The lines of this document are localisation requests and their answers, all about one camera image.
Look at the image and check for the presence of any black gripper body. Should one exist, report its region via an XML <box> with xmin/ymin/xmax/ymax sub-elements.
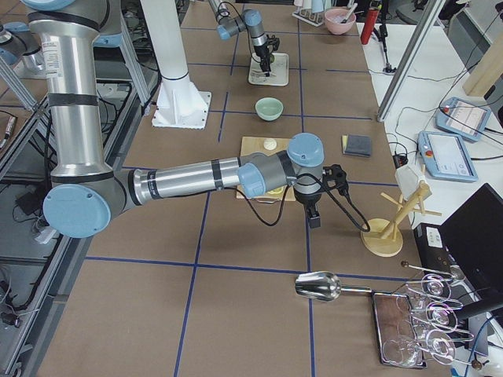
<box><xmin>253</xmin><ymin>35</ymin><xmax>280</xmax><ymax>71</ymax></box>
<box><xmin>295</xmin><ymin>192</ymin><xmax>321</xmax><ymax>228</ymax></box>

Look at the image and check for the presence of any white steamed bun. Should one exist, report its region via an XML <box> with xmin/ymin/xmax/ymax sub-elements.
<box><xmin>263</xmin><ymin>138</ymin><xmax>277</xmax><ymax>151</ymax></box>

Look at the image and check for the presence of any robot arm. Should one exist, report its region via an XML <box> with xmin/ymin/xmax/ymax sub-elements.
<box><xmin>209</xmin><ymin>1</ymin><xmax>280</xmax><ymax>77</ymax></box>
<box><xmin>21</xmin><ymin>1</ymin><xmax>326</xmax><ymax>239</ymax></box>

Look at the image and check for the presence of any mint green bowl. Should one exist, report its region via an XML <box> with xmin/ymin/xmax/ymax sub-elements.
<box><xmin>255</xmin><ymin>97</ymin><xmax>284</xmax><ymax>122</ymax></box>

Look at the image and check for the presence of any pink mixing bowl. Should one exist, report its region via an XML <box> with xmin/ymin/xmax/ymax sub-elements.
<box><xmin>324</xmin><ymin>8</ymin><xmax>356</xmax><ymax>35</ymax></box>

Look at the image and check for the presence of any white bear tray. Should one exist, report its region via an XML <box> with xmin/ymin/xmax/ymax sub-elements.
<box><xmin>248</xmin><ymin>53</ymin><xmax>289</xmax><ymax>86</ymax></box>

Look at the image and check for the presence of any grey and yellow cloth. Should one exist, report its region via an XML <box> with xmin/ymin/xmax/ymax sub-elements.
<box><xmin>341</xmin><ymin>134</ymin><xmax>372</xmax><ymax>157</ymax></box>

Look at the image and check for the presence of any wooden mug tree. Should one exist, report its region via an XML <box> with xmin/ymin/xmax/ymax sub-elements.
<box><xmin>360</xmin><ymin>180</ymin><xmax>442</xmax><ymax>258</ymax></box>

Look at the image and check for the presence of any wooden cutting board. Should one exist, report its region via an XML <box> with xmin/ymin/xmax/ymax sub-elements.
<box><xmin>240</xmin><ymin>136</ymin><xmax>290</xmax><ymax>203</ymax></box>

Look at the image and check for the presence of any metal scoop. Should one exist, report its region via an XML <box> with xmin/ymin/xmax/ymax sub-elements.
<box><xmin>295</xmin><ymin>271</ymin><xmax>373</xmax><ymax>302</ymax></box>

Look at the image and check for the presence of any red bottle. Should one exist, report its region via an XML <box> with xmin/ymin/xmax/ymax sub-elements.
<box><xmin>360</xmin><ymin>1</ymin><xmax>382</xmax><ymax>45</ymax></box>

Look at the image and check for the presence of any teach pendant near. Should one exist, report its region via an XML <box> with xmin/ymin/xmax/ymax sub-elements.
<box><xmin>417</xmin><ymin>131</ymin><xmax>479</xmax><ymax>182</ymax></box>

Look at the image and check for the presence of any teach pendant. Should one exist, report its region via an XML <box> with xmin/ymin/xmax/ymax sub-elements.
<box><xmin>417</xmin><ymin>131</ymin><xmax>479</xmax><ymax>182</ymax></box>
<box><xmin>436</xmin><ymin>97</ymin><xmax>491</xmax><ymax>142</ymax></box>

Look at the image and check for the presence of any black laptop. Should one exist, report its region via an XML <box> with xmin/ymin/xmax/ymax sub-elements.
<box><xmin>440</xmin><ymin>183</ymin><xmax>502</xmax><ymax>293</ymax></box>

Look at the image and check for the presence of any glass rack tray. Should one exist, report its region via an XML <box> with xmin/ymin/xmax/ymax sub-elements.
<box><xmin>371</xmin><ymin>291</ymin><xmax>428</xmax><ymax>370</ymax></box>

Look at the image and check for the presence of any teach pendant far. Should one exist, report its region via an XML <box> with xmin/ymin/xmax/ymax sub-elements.
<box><xmin>436</xmin><ymin>97</ymin><xmax>491</xmax><ymax>142</ymax></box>

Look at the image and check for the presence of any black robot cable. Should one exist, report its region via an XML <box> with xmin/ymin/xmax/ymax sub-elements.
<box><xmin>243</xmin><ymin>172</ymin><xmax>371</xmax><ymax>232</ymax></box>

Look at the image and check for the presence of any white wire cup rack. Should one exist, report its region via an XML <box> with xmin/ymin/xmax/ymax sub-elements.
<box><xmin>292</xmin><ymin>0</ymin><xmax>325</xmax><ymax>27</ymax></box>

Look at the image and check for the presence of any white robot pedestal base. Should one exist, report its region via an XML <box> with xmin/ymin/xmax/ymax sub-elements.
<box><xmin>141</xmin><ymin>0</ymin><xmax>211</xmax><ymax>130</ymax></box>

